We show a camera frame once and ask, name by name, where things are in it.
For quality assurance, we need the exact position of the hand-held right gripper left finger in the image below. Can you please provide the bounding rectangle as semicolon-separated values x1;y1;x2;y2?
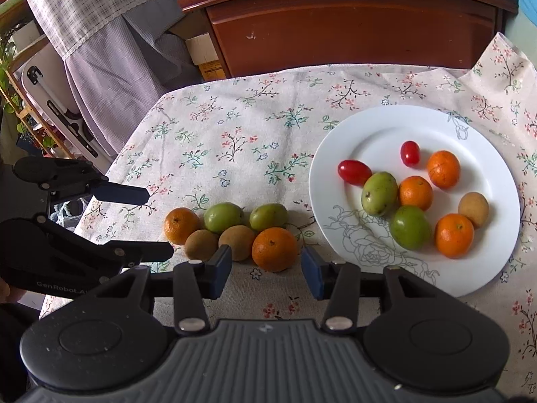
84;244;233;335

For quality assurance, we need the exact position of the brown kiwi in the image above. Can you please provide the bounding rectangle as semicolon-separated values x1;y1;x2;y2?
218;225;257;262
457;191;490;229
185;229;219;262

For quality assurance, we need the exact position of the wooden nightstand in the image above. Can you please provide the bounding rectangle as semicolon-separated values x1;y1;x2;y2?
177;0;520;80

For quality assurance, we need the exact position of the brown cardboard box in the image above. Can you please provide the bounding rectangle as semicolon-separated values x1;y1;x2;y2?
168;21;227;81

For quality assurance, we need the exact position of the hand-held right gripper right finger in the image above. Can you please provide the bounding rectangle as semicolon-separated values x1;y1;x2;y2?
301;245;451;333

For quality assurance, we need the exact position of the green jujube with brown blush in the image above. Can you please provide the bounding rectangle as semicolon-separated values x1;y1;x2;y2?
361;171;398;218

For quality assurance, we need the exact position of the floral tablecloth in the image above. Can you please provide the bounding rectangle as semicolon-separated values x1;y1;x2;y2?
40;31;537;399

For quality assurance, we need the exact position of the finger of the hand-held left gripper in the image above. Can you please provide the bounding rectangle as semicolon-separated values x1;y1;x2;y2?
34;214;175;270
12;157;150;205

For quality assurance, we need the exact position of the red cherry tomato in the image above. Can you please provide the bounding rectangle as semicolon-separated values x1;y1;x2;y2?
400;140;421;167
337;160;373;186

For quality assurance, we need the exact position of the white floral plate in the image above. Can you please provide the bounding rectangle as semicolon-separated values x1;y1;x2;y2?
308;105;521;299

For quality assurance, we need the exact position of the round green jujube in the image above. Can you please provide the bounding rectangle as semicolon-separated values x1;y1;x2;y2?
388;205;433;250

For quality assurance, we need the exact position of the wooden plant shelf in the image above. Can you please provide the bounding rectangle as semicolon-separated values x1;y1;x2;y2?
0;0;80;160

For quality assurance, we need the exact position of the orange tangerine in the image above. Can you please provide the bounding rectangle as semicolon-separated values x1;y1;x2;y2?
398;175;434;212
252;227;298;273
427;150;461;189
434;213;475;259
163;207;201;245

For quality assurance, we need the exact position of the white folded table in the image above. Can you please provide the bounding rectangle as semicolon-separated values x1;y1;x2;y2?
20;52;116;158

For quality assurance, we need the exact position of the green houseplant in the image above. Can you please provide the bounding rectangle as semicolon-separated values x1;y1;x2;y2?
0;38;26;114

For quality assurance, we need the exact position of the white checked cloth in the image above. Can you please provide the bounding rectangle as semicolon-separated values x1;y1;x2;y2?
14;0;181;60

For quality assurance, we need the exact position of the lilac gingham cloth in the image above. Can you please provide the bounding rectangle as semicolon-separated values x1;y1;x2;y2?
65;0;200;157

